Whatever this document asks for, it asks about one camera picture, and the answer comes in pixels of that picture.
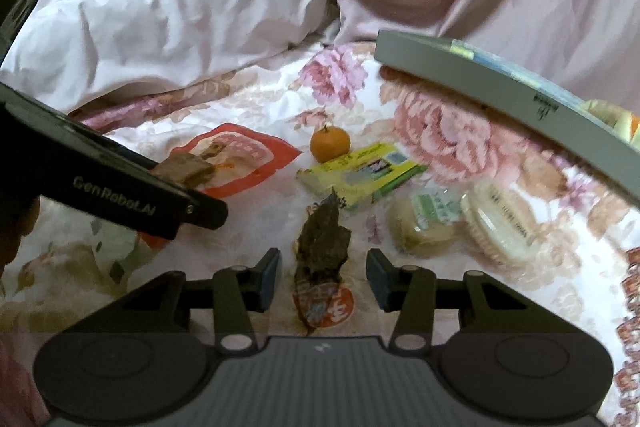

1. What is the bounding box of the green label cake packet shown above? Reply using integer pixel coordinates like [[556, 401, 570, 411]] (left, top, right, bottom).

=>
[[389, 189, 468, 259]]

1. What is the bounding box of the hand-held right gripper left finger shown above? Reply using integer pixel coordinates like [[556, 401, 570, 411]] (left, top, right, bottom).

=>
[[107, 248, 282, 354]]

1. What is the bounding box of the dark snack clear packet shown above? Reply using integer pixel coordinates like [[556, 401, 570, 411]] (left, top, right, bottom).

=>
[[291, 188, 357, 338]]

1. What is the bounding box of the small orange tangerine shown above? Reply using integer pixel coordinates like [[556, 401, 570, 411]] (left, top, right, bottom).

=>
[[310, 125, 351, 162]]

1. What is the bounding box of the floral bedsheet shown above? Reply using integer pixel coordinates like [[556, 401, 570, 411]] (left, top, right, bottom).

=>
[[0, 39, 640, 427]]

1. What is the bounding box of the red snack packet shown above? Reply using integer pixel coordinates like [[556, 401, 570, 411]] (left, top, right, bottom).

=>
[[137, 123, 304, 250]]

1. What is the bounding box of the round crackers clear packet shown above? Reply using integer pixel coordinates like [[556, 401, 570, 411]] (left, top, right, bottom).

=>
[[460, 177, 548, 267]]

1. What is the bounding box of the person's left hand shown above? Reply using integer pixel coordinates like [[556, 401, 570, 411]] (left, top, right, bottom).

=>
[[0, 197, 42, 281]]

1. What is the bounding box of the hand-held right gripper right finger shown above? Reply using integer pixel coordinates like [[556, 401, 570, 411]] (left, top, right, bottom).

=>
[[366, 248, 538, 354]]

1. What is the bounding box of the pale pink quilt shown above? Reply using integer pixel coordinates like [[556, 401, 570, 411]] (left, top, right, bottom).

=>
[[0, 0, 342, 108]]

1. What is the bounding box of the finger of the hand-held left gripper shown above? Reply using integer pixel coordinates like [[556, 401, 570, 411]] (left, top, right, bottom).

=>
[[182, 191, 229, 231]]

